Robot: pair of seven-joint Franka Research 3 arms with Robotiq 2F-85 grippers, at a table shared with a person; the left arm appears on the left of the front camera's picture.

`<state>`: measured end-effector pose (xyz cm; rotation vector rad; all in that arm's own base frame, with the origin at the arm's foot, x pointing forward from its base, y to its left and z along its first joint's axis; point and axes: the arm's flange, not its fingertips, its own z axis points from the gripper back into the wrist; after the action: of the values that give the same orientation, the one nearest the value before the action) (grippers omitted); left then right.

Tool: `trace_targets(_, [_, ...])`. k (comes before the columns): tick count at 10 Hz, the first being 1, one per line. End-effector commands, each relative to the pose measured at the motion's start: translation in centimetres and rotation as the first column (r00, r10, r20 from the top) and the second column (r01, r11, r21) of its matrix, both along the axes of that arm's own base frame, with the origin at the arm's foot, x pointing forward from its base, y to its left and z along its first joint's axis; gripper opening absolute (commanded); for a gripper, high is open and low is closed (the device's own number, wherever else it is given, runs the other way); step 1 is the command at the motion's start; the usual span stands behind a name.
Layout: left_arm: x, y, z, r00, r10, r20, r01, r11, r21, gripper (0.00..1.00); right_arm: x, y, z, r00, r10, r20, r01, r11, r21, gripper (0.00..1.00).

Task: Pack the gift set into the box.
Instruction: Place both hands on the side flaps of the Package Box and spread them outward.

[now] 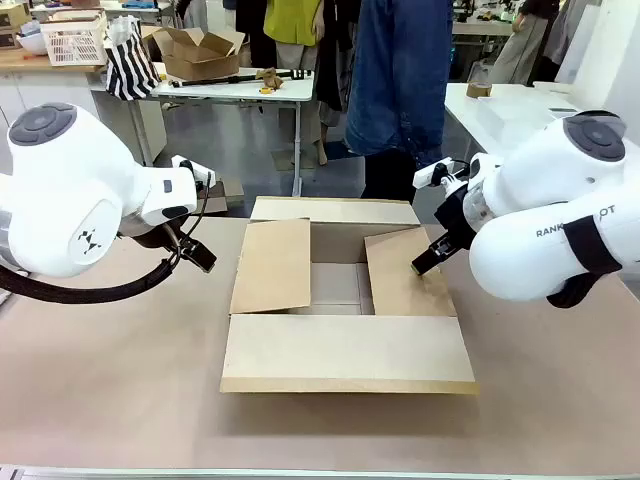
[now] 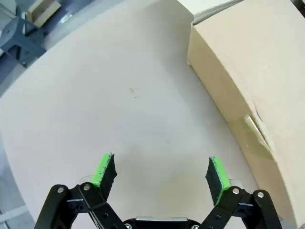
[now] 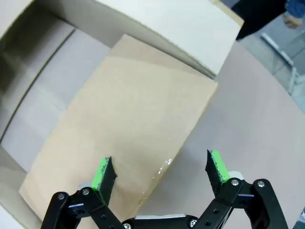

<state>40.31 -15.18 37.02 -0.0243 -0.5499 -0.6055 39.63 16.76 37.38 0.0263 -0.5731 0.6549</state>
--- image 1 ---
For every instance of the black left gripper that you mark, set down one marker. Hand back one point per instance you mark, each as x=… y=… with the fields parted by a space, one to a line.
x=182 y=237

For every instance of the wooden top white cabinet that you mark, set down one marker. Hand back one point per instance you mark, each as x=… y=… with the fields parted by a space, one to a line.
x=20 y=62

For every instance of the bystander in beige trousers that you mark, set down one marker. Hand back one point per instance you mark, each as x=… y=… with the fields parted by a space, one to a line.
x=520 y=50

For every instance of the long black rod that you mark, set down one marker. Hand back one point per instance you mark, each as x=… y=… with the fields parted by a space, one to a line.
x=215 y=80

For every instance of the large brown cardboard box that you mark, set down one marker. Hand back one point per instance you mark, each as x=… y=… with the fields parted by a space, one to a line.
x=350 y=350

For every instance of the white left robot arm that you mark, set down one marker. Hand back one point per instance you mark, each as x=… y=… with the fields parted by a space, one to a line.
x=75 y=165

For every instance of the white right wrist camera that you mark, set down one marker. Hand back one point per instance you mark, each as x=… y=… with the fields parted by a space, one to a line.
x=425 y=177

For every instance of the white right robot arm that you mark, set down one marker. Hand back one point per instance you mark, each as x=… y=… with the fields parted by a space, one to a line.
x=540 y=200

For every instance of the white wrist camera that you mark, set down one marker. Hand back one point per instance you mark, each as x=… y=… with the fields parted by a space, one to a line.
x=425 y=177
x=200 y=176

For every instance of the white lattice storage basket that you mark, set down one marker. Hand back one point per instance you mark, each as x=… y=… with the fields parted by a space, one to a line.
x=75 y=47

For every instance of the wide white work table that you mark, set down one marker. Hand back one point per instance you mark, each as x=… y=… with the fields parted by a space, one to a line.
x=500 y=120

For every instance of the black white striped bag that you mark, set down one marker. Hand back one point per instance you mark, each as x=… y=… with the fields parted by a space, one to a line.
x=127 y=75

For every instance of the brown packing tape roll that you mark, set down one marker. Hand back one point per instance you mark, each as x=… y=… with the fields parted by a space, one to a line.
x=472 y=91

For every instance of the person in denim shirt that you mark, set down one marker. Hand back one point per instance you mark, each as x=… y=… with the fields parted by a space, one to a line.
x=395 y=75

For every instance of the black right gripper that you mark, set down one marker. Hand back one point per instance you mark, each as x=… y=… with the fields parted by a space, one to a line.
x=457 y=220

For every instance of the brown crumpled paper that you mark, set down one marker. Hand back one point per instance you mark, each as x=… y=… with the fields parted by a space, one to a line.
x=270 y=77

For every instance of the black hanging garment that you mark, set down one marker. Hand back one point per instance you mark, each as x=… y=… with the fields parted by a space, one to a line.
x=332 y=65

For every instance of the small open cardboard box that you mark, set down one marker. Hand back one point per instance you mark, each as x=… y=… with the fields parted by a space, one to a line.
x=200 y=67

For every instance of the white table with grey leg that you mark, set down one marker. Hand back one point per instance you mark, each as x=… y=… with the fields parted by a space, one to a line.
x=225 y=91

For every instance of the white foam board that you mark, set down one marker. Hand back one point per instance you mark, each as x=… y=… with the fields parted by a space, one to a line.
x=600 y=50

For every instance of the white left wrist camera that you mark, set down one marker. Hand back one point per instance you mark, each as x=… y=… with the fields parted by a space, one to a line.
x=200 y=176

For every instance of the flat cardboard sheet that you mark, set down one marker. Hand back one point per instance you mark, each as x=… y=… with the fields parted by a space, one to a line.
x=230 y=197

